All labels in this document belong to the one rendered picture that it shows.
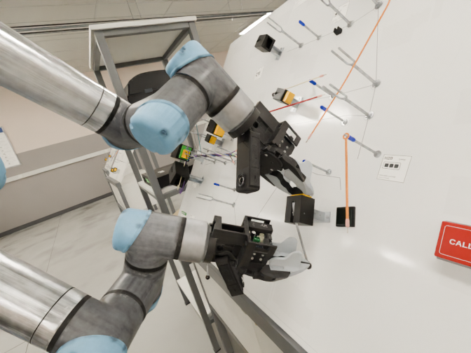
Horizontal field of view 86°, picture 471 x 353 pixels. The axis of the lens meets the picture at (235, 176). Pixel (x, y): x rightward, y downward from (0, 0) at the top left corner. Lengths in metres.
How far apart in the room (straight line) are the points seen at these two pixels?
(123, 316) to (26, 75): 0.35
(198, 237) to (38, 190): 7.65
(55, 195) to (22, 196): 0.66
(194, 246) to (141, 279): 0.11
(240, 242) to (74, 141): 7.59
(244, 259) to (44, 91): 0.39
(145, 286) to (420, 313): 0.42
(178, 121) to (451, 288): 0.44
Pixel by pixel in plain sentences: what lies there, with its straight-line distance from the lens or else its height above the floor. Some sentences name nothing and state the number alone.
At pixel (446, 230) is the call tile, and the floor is 1.12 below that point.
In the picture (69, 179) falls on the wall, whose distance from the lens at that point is 7.96.
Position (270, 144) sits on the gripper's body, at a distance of 0.48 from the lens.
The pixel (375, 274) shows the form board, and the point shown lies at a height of 1.02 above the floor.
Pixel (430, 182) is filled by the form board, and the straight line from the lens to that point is 0.51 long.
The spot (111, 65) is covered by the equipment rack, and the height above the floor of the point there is 1.68.
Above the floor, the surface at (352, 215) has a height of 1.10.
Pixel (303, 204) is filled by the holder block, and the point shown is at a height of 1.14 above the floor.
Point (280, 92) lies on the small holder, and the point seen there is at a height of 1.36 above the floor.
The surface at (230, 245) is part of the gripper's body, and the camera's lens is 0.47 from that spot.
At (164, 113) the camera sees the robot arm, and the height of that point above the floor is 1.37.
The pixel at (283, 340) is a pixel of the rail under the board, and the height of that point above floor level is 0.86.
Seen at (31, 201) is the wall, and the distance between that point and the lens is 8.08.
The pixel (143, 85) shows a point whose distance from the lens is 1.44.
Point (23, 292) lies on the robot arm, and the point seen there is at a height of 1.21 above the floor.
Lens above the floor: 1.36
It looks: 14 degrees down
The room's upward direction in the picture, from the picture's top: 16 degrees counter-clockwise
